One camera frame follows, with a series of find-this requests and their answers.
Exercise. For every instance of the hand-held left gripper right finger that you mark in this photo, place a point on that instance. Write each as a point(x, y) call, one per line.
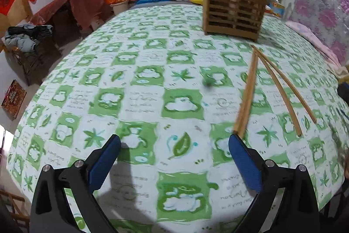
point(244, 160)

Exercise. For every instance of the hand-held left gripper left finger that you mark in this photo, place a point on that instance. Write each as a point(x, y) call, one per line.
point(105, 159)

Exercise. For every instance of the brown wooden chopstick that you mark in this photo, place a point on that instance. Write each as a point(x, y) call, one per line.
point(290, 88)
point(248, 98)
point(278, 91)
point(244, 96)

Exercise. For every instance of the wooden chopstick holder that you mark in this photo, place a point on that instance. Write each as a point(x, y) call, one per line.
point(234, 12)

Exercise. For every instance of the green patterned tablecloth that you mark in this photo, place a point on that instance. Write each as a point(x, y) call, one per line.
point(152, 85)

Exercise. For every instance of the red printed box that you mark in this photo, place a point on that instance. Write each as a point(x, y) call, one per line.
point(13, 99)

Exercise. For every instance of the wooden chair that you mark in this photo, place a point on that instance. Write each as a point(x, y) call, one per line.
point(38, 63)

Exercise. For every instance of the pink floral cloth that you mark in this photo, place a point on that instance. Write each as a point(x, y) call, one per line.
point(313, 39)

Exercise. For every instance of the pile of clothes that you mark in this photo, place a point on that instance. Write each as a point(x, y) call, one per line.
point(24, 37)

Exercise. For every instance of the white plastic bucket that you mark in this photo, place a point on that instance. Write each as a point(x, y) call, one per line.
point(120, 7)

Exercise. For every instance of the table with red cloth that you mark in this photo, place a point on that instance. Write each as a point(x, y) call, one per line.
point(79, 6)

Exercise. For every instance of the clear plastic oil bottle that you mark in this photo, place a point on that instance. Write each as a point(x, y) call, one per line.
point(277, 7)

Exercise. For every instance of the white box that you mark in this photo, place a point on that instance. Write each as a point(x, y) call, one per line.
point(289, 3)

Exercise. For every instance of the wooden door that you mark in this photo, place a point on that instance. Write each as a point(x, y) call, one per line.
point(21, 10)

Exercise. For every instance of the red diamond paper decoration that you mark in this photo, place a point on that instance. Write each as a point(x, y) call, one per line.
point(6, 2)

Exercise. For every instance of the wooden frame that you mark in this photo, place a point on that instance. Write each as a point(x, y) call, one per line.
point(13, 208)

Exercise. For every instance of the floral plastic wall sheet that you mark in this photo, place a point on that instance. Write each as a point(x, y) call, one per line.
point(324, 3)

